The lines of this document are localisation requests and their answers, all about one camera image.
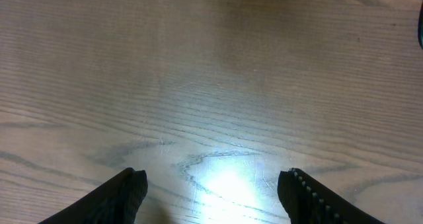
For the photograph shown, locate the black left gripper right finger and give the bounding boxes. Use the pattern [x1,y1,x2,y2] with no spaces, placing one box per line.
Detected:
[278,168,383,224]

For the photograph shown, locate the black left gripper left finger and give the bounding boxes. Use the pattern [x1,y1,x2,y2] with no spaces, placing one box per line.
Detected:
[40,168,148,224]

